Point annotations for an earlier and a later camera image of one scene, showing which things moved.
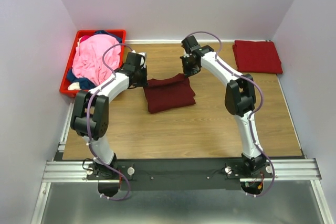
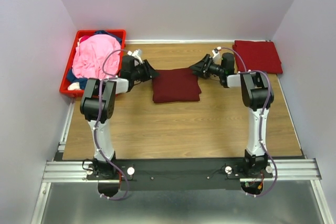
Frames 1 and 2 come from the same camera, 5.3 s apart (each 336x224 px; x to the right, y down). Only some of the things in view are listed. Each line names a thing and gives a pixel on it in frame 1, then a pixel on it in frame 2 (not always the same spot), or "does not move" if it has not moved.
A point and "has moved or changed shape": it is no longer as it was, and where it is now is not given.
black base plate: [179, 174] does not move
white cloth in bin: [74, 86] does not move
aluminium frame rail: [57, 170] does not move
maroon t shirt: [169, 92] has moved or changed shape
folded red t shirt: [257, 56] does not move
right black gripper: [187, 72] to [198, 68]
